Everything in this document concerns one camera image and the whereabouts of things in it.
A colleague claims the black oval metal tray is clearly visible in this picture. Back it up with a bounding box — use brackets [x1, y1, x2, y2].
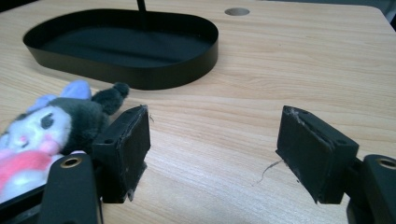
[22, 8, 219, 91]

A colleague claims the plush toy with black hood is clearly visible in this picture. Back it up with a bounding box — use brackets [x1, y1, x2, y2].
[0, 79, 131, 204]

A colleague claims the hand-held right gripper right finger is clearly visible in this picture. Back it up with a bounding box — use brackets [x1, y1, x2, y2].
[275, 105, 361, 205]

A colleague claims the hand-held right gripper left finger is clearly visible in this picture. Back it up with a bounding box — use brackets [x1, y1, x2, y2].
[91, 105, 152, 204]

